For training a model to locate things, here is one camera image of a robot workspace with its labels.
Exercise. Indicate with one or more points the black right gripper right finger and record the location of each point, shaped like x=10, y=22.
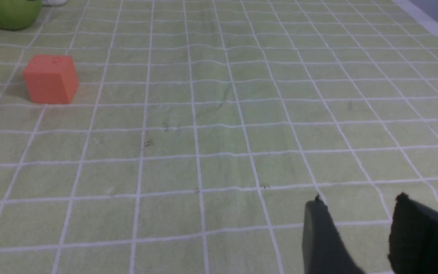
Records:
x=413, y=239

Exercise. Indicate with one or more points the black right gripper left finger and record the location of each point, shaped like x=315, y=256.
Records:
x=322, y=247

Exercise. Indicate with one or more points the green checkered tablecloth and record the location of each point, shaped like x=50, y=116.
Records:
x=200, y=128

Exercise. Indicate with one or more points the red cube block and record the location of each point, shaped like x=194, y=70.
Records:
x=51, y=79

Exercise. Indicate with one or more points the green ball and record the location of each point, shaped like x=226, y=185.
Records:
x=18, y=14

